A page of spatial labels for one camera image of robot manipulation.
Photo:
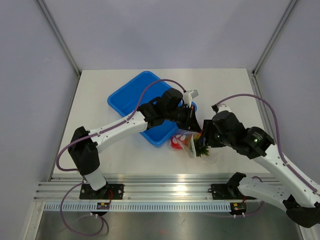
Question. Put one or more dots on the aluminium table edge rail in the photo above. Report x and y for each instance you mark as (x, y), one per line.
(140, 188)

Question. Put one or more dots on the blue plastic tray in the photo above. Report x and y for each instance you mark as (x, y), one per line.
(125, 99)

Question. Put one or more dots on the orange toy pineapple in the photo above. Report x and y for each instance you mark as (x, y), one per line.
(200, 149)

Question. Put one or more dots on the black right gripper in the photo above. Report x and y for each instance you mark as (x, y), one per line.
(208, 127)

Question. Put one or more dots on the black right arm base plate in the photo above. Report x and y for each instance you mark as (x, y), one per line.
(221, 191)

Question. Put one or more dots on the aluminium frame post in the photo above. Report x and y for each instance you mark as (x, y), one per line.
(58, 36)
(275, 35)

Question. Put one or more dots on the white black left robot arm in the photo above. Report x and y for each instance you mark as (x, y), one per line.
(86, 145)

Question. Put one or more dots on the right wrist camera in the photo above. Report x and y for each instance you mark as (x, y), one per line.
(221, 107)

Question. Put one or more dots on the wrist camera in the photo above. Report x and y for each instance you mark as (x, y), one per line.
(221, 107)
(188, 96)

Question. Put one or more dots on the white slotted cable duct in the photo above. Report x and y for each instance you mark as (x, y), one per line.
(219, 207)

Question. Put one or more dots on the clear zip top bag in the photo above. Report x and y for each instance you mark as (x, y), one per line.
(186, 140)

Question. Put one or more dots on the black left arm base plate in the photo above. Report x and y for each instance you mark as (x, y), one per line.
(111, 191)

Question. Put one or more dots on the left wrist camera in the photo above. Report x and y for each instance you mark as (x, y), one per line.
(188, 96)

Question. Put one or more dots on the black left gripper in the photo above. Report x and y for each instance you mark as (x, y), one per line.
(190, 122)

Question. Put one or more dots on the left aluminium frame post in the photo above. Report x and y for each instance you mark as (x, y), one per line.
(58, 36)

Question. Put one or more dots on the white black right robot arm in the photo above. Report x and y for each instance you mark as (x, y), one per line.
(298, 196)

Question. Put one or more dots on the right aluminium frame post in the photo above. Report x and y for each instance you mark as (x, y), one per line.
(275, 35)

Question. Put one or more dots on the dark red toy pomegranate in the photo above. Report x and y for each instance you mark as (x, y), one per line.
(175, 142)

